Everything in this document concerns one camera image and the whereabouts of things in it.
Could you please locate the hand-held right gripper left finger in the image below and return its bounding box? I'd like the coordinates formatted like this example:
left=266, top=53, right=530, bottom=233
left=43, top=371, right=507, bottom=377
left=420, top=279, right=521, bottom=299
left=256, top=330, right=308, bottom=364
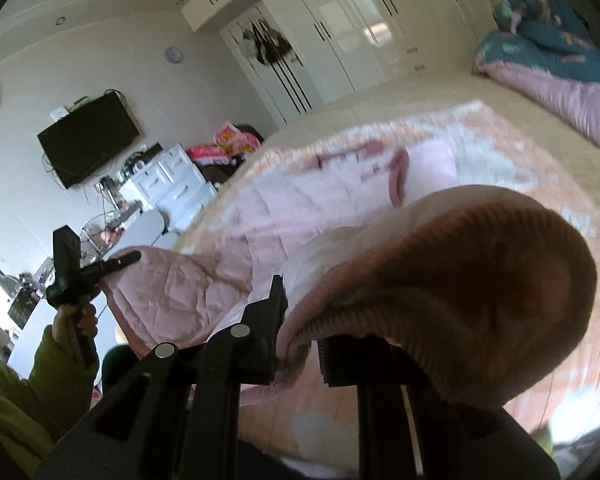
left=35, top=274, right=288, bottom=480

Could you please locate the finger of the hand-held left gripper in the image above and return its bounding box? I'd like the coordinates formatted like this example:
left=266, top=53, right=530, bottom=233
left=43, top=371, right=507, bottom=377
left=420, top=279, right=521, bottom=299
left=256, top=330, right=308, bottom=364
left=82, top=251, right=142, bottom=281

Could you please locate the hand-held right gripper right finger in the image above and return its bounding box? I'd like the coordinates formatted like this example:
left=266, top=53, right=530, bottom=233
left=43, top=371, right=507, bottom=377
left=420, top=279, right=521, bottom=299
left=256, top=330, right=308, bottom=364
left=317, top=336, right=561, bottom=480

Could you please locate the pink quilted jacket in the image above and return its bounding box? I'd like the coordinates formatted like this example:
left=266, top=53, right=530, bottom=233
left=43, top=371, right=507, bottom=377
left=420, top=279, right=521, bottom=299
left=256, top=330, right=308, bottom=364
left=95, top=135, right=597, bottom=411

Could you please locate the person's left forearm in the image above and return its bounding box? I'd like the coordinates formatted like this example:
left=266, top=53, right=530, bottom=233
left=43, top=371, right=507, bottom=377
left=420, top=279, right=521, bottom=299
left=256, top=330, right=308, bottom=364
left=0, top=325, right=101, bottom=463

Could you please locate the dark clothes pile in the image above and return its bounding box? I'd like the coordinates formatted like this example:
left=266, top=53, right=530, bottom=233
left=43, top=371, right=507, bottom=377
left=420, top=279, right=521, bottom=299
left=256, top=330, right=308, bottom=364
left=200, top=125, right=267, bottom=188

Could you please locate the pink clothes pile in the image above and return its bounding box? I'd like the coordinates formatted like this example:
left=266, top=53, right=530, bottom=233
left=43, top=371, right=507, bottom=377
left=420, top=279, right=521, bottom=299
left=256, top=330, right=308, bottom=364
left=186, top=122, right=263, bottom=166

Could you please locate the person's left hand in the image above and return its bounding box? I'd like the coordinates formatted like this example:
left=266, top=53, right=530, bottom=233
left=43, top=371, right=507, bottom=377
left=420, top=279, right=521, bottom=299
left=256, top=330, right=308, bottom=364
left=51, top=302, right=100, bottom=356

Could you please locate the white chair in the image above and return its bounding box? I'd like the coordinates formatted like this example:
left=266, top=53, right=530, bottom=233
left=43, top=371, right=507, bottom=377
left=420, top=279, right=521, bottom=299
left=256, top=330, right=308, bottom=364
left=111, top=209, right=170, bottom=252

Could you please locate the cluttered white desk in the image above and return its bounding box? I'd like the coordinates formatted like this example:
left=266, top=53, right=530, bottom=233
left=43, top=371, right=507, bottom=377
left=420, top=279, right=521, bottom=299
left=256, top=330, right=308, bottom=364
left=0, top=257, right=61, bottom=376

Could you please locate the white drawer chest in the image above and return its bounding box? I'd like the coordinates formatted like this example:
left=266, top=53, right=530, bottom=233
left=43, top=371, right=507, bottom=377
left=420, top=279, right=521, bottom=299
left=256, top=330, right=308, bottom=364
left=120, top=142, right=218, bottom=232

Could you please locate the white door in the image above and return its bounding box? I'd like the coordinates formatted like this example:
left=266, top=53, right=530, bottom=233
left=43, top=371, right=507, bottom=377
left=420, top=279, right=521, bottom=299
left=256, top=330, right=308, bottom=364
left=220, top=7, right=313, bottom=126

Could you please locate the beige bed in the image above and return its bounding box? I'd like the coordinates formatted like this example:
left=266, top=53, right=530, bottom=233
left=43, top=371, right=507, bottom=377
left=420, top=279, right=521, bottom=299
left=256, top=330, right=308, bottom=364
left=172, top=67, right=600, bottom=461

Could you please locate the black hanging bag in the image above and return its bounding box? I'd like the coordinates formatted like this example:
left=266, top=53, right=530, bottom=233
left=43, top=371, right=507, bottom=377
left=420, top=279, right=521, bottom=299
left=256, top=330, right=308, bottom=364
left=255, top=19, right=293, bottom=66

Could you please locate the orange plaid printed blanket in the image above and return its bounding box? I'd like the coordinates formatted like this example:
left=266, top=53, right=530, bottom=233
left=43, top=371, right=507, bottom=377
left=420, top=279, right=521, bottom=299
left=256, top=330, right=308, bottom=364
left=180, top=100, right=600, bottom=461

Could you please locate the white glossy wardrobe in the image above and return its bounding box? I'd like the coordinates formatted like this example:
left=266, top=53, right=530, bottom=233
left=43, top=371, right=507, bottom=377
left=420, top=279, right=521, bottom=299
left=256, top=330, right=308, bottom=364
left=180, top=0, right=506, bottom=111

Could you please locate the teal floral quilt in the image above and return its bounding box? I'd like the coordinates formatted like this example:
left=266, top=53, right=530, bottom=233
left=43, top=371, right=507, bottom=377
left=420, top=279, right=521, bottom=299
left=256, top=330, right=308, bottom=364
left=472, top=0, right=600, bottom=166

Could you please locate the black wall television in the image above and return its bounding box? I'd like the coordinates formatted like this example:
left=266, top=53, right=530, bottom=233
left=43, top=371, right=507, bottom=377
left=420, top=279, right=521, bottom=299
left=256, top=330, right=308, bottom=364
left=37, top=91, right=141, bottom=190

